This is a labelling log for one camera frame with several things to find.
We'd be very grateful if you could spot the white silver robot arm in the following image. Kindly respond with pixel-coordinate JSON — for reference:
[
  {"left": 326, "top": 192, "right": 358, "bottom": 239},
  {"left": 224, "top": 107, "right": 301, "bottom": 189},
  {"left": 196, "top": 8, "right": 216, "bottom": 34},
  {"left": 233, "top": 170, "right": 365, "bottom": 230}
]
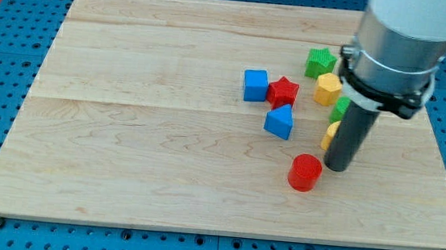
[{"left": 339, "top": 0, "right": 446, "bottom": 119}]

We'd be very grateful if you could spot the green circle block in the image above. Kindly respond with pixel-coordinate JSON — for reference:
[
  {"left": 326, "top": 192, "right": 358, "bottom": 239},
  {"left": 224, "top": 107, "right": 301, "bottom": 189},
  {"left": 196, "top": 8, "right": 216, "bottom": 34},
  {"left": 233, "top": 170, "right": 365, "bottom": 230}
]
[{"left": 328, "top": 96, "right": 351, "bottom": 124}]

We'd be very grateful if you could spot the blue cube block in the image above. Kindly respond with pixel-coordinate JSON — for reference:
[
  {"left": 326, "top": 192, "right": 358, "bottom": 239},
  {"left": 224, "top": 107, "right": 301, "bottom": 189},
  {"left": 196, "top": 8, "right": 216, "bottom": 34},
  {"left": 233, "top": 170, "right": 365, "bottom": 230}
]
[{"left": 243, "top": 69, "right": 269, "bottom": 102}]

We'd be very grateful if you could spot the blue triangle block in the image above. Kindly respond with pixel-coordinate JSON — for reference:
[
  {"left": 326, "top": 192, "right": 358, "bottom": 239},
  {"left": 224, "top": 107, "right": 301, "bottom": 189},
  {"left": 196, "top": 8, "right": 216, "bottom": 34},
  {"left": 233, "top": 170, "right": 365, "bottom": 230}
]
[{"left": 263, "top": 104, "right": 294, "bottom": 140}]

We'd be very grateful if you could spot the red star block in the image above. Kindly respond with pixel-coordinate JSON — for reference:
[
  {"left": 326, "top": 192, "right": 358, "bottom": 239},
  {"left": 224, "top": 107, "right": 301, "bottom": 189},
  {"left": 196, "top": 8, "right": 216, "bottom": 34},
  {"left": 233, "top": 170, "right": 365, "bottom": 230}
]
[{"left": 266, "top": 76, "right": 300, "bottom": 110}]

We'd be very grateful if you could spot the light wooden board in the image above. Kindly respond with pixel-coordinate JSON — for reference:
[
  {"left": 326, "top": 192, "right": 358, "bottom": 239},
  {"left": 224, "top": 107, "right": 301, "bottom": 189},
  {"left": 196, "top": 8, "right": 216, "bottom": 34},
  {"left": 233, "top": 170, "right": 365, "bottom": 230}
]
[{"left": 0, "top": 0, "right": 446, "bottom": 250}]

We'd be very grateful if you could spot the red cylinder block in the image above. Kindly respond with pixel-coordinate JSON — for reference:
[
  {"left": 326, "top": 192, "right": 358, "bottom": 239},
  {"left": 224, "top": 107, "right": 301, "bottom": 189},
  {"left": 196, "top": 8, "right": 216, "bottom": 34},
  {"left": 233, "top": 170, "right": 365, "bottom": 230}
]
[{"left": 287, "top": 154, "right": 323, "bottom": 192}]

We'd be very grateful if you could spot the yellow rounded block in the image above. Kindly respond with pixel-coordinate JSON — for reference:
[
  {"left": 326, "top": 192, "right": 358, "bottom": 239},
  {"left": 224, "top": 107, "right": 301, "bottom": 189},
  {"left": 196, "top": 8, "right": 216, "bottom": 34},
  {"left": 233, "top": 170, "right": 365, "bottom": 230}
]
[{"left": 320, "top": 121, "right": 340, "bottom": 150}]

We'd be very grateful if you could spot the yellow hexagon block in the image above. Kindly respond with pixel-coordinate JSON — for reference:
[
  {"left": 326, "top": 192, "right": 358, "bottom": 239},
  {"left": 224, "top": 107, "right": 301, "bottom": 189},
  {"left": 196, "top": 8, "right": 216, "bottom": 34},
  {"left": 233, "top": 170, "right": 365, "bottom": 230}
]
[{"left": 314, "top": 73, "right": 342, "bottom": 106}]

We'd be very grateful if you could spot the green star block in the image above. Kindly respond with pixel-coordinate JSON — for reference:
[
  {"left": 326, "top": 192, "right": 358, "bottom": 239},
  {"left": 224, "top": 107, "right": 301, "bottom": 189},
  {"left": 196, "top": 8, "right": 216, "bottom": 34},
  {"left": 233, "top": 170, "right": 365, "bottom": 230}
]
[{"left": 304, "top": 48, "right": 337, "bottom": 79}]

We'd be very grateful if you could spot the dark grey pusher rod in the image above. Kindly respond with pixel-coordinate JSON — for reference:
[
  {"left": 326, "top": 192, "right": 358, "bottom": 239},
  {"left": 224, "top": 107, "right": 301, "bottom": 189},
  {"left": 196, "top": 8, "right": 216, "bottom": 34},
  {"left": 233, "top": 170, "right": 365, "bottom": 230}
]
[{"left": 323, "top": 102, "right": 380, "bottom": 172}]

